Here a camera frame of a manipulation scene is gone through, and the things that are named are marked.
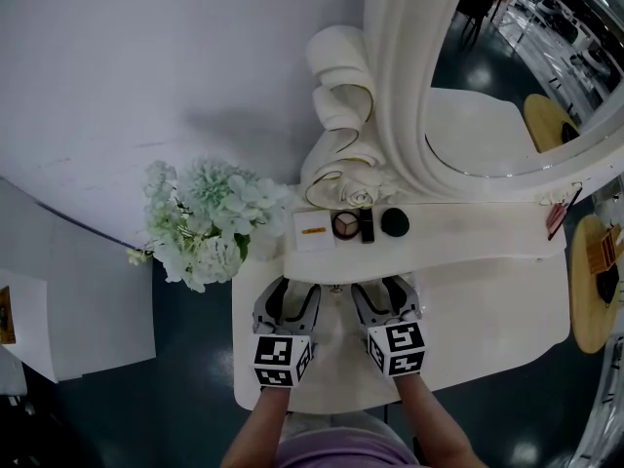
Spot person's pink shirt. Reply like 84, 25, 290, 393
275, 429, 420, 468

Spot oval mirror with white frame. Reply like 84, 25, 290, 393
299, 0, 624, 209

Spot thin black frame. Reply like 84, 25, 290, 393
546, 187, 584, 242

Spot yellow sign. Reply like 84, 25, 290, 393
0, 285, 17, 345

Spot dark green makeup sponge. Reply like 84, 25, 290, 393
379, 207, 410, 238

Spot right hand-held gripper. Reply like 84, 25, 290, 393
350, 275, 426, 378

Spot white dressing table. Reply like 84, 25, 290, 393
231, 200, 571, 414

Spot white ribbed vase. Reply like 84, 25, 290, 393
246, 229, 287, 262

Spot person's light grey trousers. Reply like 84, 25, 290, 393
282, 409, 391, 441

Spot black cosmetic tube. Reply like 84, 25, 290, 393
359, 207, 375, 245

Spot round eyeshadow compact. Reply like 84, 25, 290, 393
331, 210, 362, 241

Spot flat white box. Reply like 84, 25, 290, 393
292, 210, 337, 253

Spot wooden tissue box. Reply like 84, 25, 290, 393
584, 224, 624, 276

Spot person's right forearm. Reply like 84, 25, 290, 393
392, 372, 488, 468

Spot person's left forearm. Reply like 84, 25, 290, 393
221, 385, 293, 468

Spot round wooden side table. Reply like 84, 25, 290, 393
568, 214, 624, 355

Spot white flower bouquet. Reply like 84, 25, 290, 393
126, 156, 296, 294

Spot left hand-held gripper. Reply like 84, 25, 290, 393
249, 277, 322, 388

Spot small black bag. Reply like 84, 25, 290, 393
595, 260, 621, 309

